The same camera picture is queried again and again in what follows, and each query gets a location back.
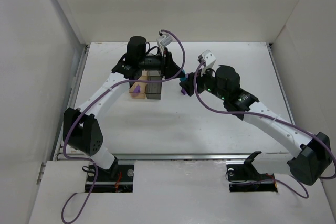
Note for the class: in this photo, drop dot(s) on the aluminium table edge rail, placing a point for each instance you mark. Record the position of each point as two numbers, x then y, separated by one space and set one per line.
290 114

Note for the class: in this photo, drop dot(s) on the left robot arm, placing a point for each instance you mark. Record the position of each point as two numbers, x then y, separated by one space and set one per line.
81 126

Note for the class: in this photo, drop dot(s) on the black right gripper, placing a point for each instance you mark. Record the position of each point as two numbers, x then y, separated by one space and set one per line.
194 84

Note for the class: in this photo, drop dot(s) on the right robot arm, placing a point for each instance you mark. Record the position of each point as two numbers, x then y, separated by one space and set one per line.
309 154

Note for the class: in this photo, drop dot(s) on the left aluminium rail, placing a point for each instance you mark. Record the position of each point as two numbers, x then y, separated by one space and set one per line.
77 66

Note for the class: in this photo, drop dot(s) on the smoky grey transparent container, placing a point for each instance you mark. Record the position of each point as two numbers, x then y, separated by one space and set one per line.
153 90

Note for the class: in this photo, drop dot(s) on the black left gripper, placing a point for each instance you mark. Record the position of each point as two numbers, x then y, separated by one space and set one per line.
166 64

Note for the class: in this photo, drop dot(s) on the front aluminium rail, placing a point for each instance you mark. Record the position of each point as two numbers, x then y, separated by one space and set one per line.
185 157

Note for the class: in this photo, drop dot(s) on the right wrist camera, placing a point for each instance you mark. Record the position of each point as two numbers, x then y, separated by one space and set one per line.
208 58

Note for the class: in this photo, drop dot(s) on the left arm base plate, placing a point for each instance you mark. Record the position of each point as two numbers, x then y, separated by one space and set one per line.
118 181

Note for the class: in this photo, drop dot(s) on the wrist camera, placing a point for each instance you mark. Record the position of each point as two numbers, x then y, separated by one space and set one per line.
163 40
208 58

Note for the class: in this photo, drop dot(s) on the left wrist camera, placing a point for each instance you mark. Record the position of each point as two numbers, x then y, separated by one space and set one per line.
163 40

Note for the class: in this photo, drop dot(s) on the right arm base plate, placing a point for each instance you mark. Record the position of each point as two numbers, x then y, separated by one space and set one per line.
244 178

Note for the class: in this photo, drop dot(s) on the teal lego brick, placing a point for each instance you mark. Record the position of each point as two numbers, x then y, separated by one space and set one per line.
182 77

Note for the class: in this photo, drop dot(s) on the small purple lego brick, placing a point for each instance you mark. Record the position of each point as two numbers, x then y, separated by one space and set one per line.
136 90

